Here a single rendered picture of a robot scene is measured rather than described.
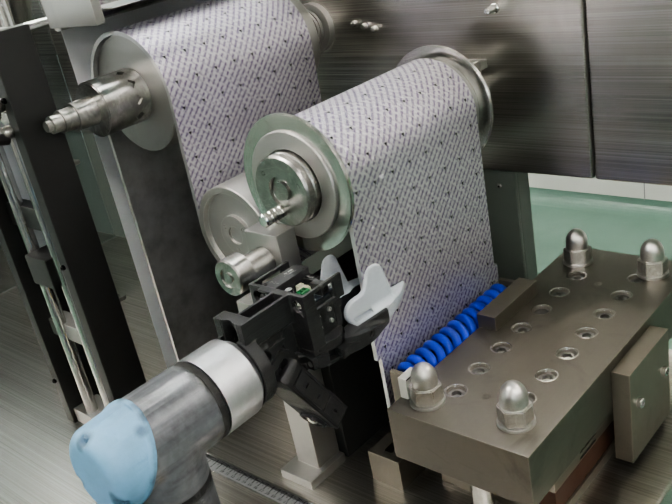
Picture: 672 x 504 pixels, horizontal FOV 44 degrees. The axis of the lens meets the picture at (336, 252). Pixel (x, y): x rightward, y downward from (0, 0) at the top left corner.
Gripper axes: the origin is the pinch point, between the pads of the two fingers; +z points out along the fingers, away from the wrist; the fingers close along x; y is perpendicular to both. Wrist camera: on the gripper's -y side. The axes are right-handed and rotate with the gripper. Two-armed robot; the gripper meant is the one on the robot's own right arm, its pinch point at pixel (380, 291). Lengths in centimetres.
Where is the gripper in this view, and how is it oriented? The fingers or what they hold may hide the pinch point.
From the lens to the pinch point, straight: 86.5
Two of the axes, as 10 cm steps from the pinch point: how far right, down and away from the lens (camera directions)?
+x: -7.4, -1.5, 6.5
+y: -1.8, -9.0, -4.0
